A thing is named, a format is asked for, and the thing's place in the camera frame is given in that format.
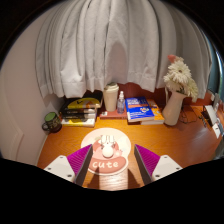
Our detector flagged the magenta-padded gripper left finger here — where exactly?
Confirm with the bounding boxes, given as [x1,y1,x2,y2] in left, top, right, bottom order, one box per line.
[43,143,95,188]

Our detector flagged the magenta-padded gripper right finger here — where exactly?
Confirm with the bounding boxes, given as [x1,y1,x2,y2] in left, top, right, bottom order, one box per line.
[133,143,184,186]

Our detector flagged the white computer mouse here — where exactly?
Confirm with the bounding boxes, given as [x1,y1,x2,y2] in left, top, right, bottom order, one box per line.
[99,134,117,159]

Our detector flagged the white cartoon mouse pad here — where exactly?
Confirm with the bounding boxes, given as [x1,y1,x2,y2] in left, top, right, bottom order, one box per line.
[80,127,132,177]

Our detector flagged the green dark mug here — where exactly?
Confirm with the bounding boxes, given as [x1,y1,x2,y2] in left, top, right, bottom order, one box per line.
[41,111,63,134]

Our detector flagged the orange paperback book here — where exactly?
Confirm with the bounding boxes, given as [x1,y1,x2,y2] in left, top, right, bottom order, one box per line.
[139,99,166,126]

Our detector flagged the cream ceramic pitcher vase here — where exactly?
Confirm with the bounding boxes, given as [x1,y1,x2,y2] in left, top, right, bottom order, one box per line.
[161,87,188,127]

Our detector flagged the blue paperback book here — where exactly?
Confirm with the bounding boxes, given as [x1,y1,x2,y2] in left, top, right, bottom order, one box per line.
[125,96,156,123]

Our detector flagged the white flat device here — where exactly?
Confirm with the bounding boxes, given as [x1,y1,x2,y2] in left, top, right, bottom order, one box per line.
[202,104,224,140]

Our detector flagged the red-brown flat book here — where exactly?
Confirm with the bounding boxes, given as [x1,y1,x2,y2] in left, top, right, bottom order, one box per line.
[98,108,128,120]

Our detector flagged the clear spray bottle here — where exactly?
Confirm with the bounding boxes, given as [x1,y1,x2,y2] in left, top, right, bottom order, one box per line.
[116,90,126,115]

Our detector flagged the cream lidded tumbler cup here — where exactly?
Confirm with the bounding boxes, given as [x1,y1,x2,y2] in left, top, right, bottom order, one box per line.
[102,82,120,112]

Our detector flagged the white daisy flower bunch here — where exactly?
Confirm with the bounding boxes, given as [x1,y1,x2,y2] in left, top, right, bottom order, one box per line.
[162,54,200,102]

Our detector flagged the window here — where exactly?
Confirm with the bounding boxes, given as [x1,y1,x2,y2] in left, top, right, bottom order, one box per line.
[206,33,224,98]

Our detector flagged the white curtain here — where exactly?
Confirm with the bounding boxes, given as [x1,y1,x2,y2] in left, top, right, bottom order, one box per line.
[34,0,213,100]

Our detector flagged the black cables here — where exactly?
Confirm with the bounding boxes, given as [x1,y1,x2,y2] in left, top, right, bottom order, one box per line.
[179,104,208,128]

